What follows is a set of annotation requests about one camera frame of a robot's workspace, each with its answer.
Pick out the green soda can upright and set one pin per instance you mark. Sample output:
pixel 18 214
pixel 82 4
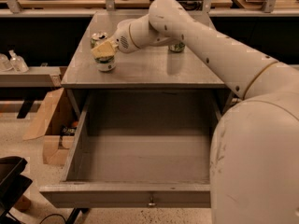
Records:
pixel 177 48

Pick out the white ceramic bowl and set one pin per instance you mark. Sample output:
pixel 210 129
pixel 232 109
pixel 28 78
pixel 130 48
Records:
pixel 124 23

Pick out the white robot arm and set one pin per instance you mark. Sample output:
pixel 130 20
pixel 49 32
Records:
pixel 254 157

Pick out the open grey top drawer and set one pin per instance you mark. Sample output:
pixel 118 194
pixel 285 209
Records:
pixel 131 145

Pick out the small metal drawer knob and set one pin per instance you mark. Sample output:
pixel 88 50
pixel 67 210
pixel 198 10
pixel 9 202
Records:
pixel 151 203

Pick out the brown cardboard box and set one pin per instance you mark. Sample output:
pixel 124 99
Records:
pixel 54 114

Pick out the grey low shelf left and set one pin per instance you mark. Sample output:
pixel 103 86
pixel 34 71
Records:
pixel 44 76

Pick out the clear sanitizer bottle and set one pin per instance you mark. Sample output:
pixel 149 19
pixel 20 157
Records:
pixel 17 62
pixel 4 63

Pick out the grey cabinet counter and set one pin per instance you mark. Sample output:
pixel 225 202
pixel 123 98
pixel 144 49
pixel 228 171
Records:
pixel 149 68

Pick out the black chair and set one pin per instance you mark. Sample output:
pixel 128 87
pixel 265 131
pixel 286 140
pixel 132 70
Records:
pixel 12 185

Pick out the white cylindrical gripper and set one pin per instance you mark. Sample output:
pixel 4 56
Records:
pixel 121 38

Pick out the crushed 7up can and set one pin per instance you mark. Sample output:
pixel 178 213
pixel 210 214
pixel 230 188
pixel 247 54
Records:
pixel 102 51

